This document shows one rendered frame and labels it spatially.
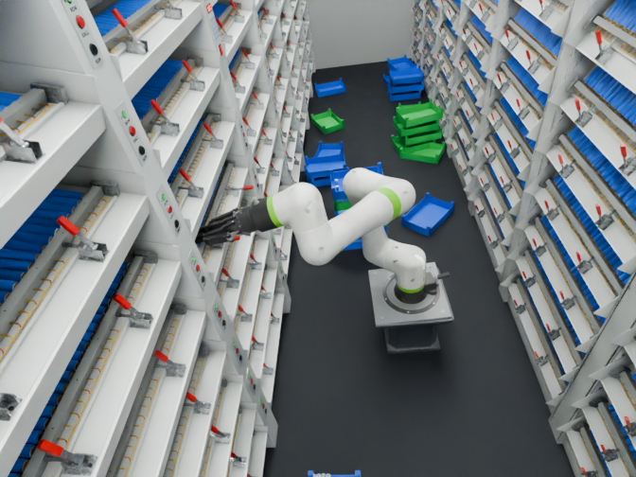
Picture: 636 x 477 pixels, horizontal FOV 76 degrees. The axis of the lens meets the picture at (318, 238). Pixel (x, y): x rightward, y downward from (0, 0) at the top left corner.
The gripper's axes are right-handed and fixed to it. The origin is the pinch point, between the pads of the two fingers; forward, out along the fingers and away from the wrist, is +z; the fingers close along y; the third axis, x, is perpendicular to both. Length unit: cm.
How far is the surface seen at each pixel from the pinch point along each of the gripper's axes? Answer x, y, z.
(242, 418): 63, 26, 15
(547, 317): 97, -12, -98
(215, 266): 8.2, 6.1, -3.0
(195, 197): -11.4, -1.7, -7.0
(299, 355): 101, -21, 14
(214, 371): 26.3, 29.4, 3.1
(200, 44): -37, -48, -13
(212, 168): -10.5, -16.7, -8.1
